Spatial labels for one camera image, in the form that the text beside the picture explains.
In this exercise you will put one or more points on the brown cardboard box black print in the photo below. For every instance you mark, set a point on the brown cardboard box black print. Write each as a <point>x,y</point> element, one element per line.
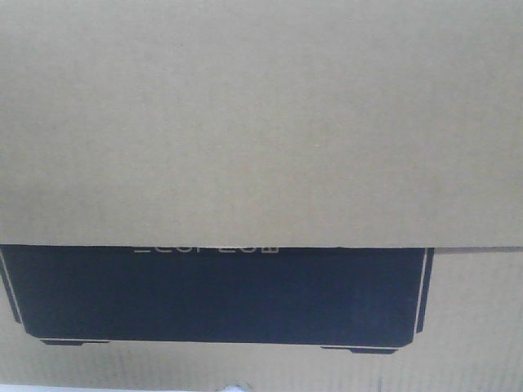
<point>266,123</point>

